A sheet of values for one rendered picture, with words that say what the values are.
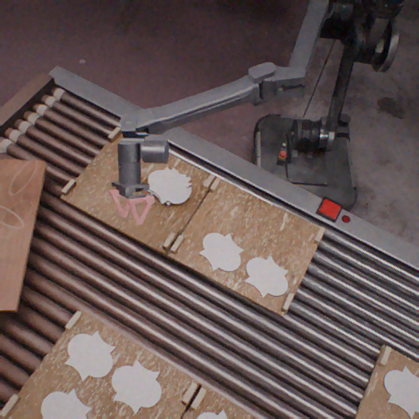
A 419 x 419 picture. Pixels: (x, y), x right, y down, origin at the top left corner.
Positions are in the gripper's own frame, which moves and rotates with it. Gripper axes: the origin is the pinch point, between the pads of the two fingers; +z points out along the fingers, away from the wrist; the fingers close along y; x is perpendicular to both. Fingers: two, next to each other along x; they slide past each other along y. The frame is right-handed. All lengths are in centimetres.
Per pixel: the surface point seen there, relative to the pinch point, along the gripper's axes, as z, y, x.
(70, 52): -58, 224, -58
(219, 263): 20.9, 7.5, -32.5
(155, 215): 8.1, 28.0, -20.9
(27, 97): -30, 79, 6
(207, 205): 5.7, 22.4, -37.7
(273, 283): 26, -4, -45
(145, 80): -40, 187, -95
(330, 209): 8, 2, -76
